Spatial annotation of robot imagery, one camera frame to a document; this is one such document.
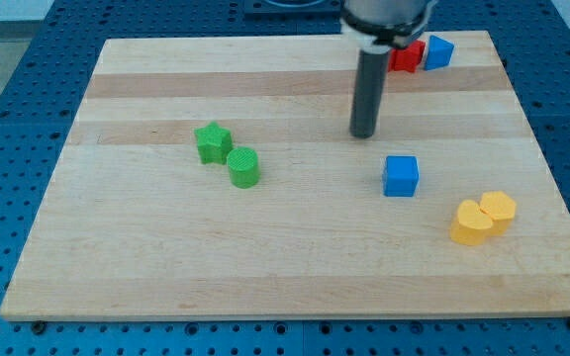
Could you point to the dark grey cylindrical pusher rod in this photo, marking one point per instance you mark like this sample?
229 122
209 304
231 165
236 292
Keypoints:
368 89

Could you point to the red star block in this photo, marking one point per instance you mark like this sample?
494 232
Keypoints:
407 59

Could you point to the blue cube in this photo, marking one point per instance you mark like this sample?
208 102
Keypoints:
401 176

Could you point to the yellow heart block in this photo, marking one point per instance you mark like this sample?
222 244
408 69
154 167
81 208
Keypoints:
470 226

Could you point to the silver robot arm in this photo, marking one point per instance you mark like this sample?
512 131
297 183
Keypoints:
378 27

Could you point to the wooden board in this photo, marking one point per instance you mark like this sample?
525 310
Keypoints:
133 226

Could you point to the yellow pentagon block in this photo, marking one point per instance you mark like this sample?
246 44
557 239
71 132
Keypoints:
500 208

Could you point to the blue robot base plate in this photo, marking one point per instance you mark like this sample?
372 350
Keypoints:
290 7

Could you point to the green cylinder block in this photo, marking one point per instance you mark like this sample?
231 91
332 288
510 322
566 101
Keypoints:
243 166

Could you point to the blue triangle block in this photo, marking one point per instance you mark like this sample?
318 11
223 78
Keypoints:
439 53

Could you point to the green star block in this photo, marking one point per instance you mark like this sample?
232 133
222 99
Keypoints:
214 143

